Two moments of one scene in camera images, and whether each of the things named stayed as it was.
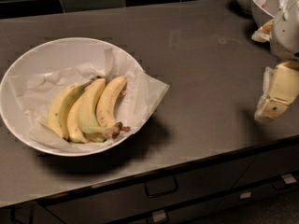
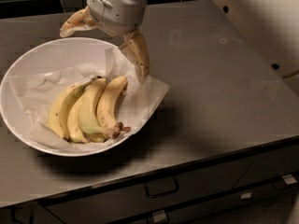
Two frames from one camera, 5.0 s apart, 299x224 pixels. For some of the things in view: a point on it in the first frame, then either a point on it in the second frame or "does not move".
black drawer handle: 162,187 does not move
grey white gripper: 286,33 to 116,12
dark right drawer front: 270,165 does not move
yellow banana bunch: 87,112 does not move
